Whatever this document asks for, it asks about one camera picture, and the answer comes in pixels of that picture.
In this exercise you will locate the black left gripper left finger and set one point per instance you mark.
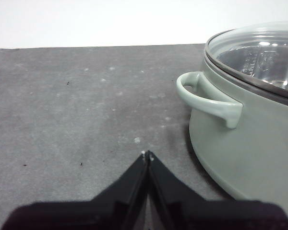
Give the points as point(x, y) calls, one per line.
point(98, 213)

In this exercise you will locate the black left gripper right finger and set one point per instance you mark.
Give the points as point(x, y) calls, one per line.
point(194, 213)

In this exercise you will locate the glass lid with round knob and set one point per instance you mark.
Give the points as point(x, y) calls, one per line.
point(254, 55)

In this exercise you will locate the pale green electric steamer pot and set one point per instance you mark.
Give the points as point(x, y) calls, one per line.
point(242, 143)

